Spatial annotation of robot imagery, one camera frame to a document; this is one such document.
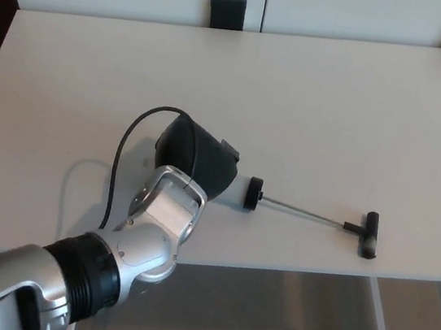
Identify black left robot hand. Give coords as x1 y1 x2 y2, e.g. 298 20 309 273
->
146 111 246 206

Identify white Franklin hand air pump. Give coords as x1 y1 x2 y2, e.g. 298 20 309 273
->
208 169 386 262

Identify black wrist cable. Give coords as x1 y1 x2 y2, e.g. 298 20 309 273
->
97 97 205 243

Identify left black bracket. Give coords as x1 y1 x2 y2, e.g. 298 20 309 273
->
206 0 249 33

